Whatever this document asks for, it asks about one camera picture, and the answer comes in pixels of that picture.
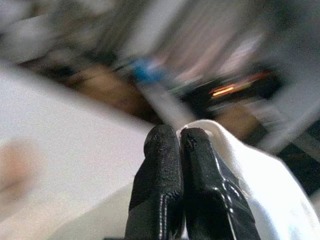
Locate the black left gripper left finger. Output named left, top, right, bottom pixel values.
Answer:
left=124, top=124, right=185, bottom=240

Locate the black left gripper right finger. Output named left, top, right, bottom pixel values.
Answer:
left=179, top=126, right=261, bottom=240

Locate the white t-shirt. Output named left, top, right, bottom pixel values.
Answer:
left=174, top=119, right=320, bottom=240

